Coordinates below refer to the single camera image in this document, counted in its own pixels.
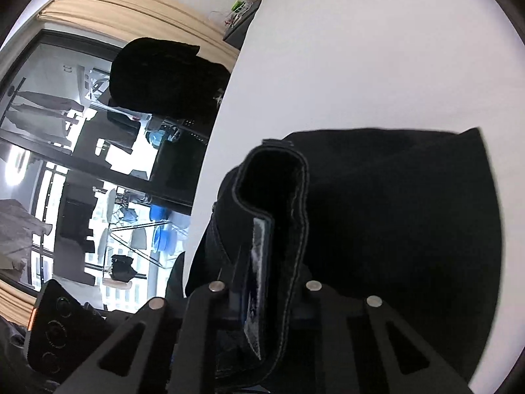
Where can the black smartphone with cameras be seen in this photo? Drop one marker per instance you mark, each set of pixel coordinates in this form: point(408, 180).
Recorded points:
point(62, 332)

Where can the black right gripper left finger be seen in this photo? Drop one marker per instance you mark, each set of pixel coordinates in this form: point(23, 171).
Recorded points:
point(167, 348)

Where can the dark bedside table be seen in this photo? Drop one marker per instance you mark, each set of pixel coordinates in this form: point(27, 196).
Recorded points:
point(238, 22)

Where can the beige curtain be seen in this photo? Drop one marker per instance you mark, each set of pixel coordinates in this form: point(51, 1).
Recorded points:
point(127, 20)

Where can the black pants with grey print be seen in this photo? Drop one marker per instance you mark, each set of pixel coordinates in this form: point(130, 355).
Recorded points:
point(407, 217)

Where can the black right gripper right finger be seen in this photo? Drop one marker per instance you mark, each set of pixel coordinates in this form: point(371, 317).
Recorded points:
point(351, 346)

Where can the large window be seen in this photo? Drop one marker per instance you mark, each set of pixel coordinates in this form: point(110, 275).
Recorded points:
point(92, 195)

